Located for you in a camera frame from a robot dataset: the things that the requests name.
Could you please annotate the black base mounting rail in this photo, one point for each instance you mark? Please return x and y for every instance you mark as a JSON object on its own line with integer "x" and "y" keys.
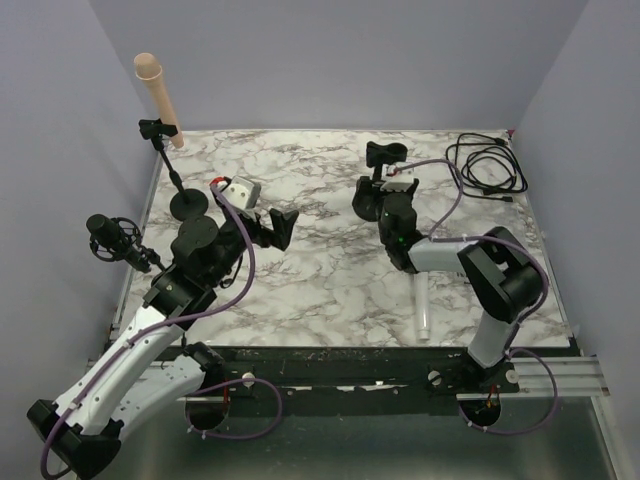
{"x": 351, "y": 381}

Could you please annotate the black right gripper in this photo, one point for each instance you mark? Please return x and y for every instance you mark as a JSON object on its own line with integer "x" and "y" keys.
{"x": 366, "y": 186}

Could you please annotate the black handheld microphone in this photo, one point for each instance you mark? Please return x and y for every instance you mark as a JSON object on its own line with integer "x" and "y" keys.
{"x": 106, "y": 233}

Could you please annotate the aluminium extrusion rail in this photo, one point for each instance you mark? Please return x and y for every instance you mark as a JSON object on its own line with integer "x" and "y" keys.
{"x": 574, "y": 377}

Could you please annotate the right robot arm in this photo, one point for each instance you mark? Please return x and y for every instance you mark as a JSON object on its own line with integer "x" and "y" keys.
{"x": 508, "y": 282}

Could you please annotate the peach handheld microphone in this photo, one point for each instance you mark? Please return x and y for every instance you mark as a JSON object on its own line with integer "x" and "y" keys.
{"x": 150, "y": 72}

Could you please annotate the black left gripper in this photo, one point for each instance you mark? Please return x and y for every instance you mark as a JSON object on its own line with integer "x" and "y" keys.
{"x": 267, "y": 237}

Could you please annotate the white handheld microphone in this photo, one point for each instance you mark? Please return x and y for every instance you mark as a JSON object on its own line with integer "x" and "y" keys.
{"x": 422, "y": 319}

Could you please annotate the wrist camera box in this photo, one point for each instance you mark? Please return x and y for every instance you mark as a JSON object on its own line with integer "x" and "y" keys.
{"x": 401, "y": 171}
{"x": 242, "y": 193}

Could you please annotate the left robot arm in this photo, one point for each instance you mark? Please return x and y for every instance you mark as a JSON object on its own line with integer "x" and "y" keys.
{"x": 213, "y": 268}

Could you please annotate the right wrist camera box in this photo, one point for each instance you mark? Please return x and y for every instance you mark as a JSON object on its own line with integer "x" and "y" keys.
{"x": 401, "y": 171}

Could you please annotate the black round-base mic stand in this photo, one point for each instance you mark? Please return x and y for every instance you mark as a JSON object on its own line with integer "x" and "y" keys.
{"x": 376, "y": 156}

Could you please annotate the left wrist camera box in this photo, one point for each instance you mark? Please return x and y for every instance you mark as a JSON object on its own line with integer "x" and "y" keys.
{"x": 242, "y": 193}

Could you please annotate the black stand with peach mic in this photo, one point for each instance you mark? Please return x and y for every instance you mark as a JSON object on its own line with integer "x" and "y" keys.
{"x": 187, "y": 202}

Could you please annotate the black shock-mount tripod stand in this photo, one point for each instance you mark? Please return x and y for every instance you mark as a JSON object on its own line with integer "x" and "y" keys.
{"x": 138, "y": 256}

